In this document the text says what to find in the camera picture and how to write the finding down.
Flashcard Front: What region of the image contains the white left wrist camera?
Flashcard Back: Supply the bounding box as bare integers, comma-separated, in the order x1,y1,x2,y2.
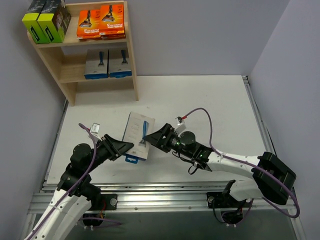
89,123,102,141

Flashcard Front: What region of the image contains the aluminium rail frame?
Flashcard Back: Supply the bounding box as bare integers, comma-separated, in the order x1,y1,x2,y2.
24,74,308,240

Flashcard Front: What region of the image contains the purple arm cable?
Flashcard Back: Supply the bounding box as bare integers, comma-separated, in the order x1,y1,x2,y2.
181,107,301,226
24,122,122,240

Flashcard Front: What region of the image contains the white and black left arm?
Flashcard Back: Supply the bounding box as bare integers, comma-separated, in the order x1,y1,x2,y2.
26,134,134,240

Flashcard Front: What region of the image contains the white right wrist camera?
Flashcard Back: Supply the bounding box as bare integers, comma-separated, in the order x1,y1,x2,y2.
175,116,186,132

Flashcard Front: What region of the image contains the grey blue razor pack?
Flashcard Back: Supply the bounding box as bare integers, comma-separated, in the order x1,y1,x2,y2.
108,48,132,78
122,111,155,164
84,48,109,80

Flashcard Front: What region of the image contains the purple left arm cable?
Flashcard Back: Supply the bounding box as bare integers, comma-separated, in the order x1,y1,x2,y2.
24,122,122,240

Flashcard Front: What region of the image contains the orange razor box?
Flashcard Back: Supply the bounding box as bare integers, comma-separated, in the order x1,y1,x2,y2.
99,3,125,36
101,33,126,40
76,9,101,40

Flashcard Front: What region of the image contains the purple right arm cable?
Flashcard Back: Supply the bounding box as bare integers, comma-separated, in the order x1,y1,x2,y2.
181,107,301,226

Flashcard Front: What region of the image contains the black green razor box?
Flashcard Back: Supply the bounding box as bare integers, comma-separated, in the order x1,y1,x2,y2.
37,0,72,43
22,0,49,44

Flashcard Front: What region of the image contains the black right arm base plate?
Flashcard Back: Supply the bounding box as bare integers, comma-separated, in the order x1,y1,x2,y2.
206,191,250,209

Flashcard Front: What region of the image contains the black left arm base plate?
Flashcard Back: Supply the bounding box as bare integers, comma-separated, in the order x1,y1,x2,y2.
90,193,118,211

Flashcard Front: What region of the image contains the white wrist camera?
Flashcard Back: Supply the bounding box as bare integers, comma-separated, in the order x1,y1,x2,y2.
89,123,102,141
175,116,186,132

